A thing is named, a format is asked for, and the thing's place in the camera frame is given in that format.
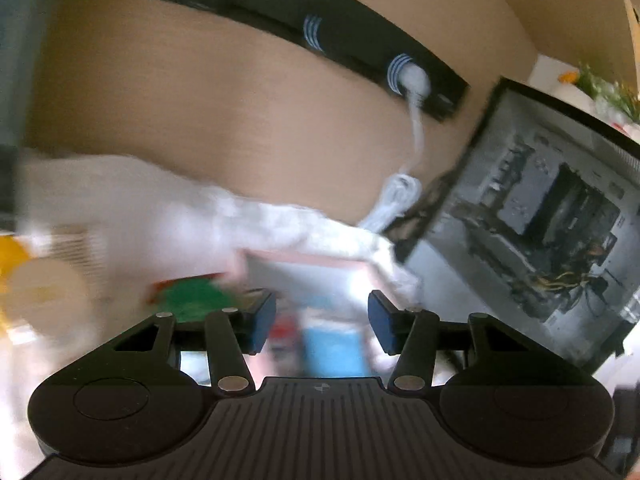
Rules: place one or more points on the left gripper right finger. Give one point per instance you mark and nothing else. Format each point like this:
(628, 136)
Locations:
(415, 337)

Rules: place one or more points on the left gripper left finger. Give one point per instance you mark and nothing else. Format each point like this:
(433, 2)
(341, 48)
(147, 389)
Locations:
(226, 336)

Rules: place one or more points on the red packet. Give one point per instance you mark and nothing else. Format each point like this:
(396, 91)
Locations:
(154, 290)

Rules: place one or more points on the yellow plastic funnel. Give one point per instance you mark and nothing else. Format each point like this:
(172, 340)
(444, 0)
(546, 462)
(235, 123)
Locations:
(12, 255)

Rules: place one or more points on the green lid glass jar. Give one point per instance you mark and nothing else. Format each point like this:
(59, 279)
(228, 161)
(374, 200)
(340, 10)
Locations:
(192, 301)

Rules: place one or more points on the pink cardboard box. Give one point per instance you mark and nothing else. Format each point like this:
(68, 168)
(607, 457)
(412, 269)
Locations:
(310, 280)

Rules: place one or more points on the blue packet in box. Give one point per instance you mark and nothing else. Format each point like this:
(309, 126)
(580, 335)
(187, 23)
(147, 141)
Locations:
(334, 353)

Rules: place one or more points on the white textured table cloth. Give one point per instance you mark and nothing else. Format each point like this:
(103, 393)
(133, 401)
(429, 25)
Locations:
(148, 224)

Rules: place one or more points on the open computer tower case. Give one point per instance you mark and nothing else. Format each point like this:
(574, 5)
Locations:
(537, 224)

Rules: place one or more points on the black computer monitor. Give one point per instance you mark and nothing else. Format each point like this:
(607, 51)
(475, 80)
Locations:
(8, 175)

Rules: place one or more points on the potted plant with flowers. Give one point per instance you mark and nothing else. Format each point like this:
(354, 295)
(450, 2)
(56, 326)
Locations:
(614, 103)

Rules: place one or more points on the black power strip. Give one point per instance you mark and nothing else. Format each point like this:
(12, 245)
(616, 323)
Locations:
(348, 33)

